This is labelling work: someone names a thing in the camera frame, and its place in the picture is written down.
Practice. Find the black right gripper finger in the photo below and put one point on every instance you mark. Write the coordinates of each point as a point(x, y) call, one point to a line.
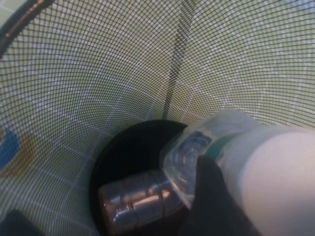
point(214, 201)

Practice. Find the clear bottle white cap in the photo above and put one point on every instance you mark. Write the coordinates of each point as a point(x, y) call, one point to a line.
point(270, 172)

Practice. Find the clear bottle brown neck label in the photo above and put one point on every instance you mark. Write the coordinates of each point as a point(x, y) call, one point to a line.
point(133, 201)

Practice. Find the black mesh wastebasket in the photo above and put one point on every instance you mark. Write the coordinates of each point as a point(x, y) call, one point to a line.
point(98, 73)

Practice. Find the clear bottle blue label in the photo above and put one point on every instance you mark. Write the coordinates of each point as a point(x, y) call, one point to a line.
point(7, 147)

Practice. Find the green checked tablecloth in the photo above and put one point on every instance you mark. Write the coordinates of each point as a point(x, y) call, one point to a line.
point(6, 8)

